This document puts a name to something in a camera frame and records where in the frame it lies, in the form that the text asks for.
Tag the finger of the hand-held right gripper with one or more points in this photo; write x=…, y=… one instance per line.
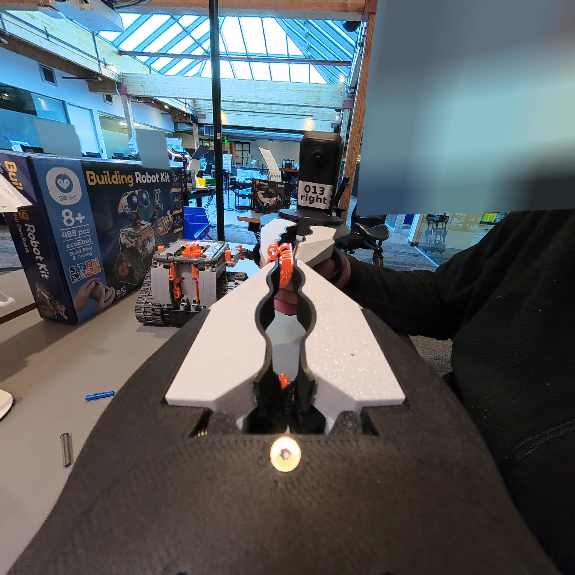
x=316, y=245
x=269, y=233

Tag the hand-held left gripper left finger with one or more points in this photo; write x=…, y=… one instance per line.
x=215, y=359

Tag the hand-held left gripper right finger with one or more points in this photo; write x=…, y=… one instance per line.
x=355, y=359

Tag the orange brick connector piece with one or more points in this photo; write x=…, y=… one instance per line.
x=283, y=260

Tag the blue brick pin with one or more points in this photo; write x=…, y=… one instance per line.
x=99, y=396

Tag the person's right forearm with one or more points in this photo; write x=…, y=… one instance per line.
x=404, y=296

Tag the person's right hand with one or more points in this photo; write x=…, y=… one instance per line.
x=330, y=269

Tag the wood-edged grey desk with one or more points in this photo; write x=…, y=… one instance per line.
x=251, y=216

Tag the black car kit box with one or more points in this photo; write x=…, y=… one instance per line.
x=272, y=195

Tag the black mesh office chair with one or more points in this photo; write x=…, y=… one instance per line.
x=368, y=238

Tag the small orange brick piece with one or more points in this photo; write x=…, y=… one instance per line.
x=283, y=381

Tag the blue plastic bin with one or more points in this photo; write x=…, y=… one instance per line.
x=195, y=224

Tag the tracked toy robot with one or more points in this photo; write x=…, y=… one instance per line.
x=188, y=278

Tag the black vertical pole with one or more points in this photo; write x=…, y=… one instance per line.
x=218, y=121

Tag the dark grey brick axle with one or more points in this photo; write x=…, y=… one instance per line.
x=66, y=449

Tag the robot kit box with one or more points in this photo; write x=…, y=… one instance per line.
x=90, y=224

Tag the open instruction booklet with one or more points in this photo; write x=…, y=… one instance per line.
x=11, y=193

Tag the wooden post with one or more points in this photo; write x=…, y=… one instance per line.
x=357, y=112

